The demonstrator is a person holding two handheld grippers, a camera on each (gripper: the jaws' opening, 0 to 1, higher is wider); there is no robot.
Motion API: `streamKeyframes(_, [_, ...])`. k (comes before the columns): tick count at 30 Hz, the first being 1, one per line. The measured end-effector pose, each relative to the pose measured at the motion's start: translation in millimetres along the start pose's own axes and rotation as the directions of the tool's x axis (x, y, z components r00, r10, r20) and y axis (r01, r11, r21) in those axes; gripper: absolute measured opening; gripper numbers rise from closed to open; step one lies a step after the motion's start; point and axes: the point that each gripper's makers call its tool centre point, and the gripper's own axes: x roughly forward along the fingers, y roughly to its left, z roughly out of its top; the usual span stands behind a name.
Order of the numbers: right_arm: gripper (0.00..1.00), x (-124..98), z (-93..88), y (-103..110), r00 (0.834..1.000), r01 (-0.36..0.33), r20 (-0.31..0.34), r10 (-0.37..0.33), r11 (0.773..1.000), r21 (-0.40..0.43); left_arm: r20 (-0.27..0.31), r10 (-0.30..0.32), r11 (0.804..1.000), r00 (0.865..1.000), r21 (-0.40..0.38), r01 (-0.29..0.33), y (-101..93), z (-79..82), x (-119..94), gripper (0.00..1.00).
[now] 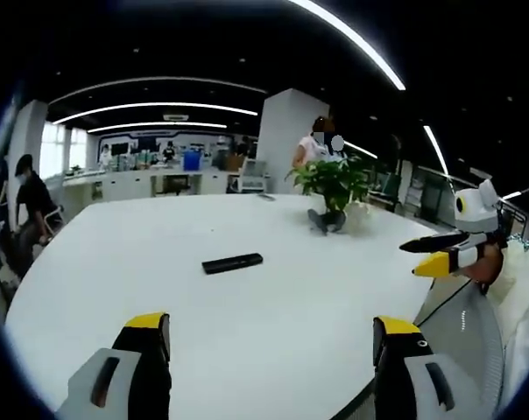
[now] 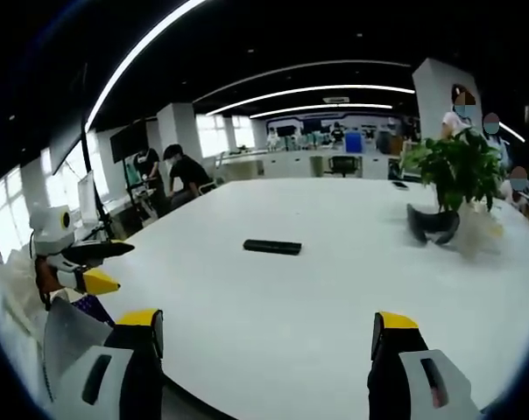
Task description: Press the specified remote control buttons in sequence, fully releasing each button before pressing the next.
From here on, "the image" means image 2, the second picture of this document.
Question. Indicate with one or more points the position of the white monitor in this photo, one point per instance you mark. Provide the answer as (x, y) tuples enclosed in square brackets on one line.
[(86, 197)]

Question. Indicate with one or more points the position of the grey mesh office chair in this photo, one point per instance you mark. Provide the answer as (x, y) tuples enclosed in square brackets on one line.
[(72, 337)]

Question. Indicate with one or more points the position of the black stand pole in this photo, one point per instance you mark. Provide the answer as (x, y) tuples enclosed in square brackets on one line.
[(103, 210)]

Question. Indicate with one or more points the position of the white office chair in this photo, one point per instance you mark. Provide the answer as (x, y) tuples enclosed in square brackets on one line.
[(207, 187)]

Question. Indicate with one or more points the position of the white counter cabinets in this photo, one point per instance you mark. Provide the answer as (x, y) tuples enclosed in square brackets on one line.
[(286, 164)]

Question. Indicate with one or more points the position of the blue wall display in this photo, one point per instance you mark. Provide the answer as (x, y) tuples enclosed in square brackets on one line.
[(326, 117)]

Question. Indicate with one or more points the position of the smartphone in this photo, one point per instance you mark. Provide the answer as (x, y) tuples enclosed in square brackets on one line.
[(400, 184)]

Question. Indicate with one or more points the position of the curved ceiling light strip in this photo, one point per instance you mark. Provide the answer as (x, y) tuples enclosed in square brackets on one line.
[(308, 89)]

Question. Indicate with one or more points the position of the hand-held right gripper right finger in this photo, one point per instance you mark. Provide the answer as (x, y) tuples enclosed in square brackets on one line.
[(391, 372)]

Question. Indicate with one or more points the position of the ceiling vent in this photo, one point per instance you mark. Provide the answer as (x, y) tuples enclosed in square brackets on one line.
[(336, 100)]

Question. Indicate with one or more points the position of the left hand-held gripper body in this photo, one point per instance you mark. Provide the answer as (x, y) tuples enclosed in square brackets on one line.
[(50, 232)]

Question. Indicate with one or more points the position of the person's left hand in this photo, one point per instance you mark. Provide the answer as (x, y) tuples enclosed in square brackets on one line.
[(45, 273)]

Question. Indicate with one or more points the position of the long ceiling light strip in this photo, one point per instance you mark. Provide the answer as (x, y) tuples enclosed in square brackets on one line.
[(133, 57)]

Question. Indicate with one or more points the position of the purple dotted cloth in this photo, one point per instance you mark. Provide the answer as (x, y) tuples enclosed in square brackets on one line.
[(96, 308)]

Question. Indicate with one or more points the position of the short ceiling light strip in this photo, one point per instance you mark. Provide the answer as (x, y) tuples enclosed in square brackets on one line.
[(326, 106)]

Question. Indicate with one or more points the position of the green potted plant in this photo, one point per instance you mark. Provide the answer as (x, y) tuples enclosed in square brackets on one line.
[(457, 166)]

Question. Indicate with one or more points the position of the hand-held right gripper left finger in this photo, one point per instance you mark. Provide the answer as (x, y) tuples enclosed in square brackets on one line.
[(111, 380)]

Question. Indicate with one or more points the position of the blue bin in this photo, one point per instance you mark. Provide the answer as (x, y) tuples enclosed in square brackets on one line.
[(353, 142)]

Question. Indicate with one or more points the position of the dark hanging screen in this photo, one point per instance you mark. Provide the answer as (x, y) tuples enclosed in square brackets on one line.
[(67, 149)]

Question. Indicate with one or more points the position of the black remote control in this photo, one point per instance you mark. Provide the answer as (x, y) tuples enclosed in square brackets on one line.
[(271, 246)]

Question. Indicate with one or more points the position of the black office chair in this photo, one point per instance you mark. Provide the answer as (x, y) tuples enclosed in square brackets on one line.
[(344, 165)]

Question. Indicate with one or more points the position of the black wall screen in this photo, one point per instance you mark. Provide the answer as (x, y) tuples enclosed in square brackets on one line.
[(129, 140)]

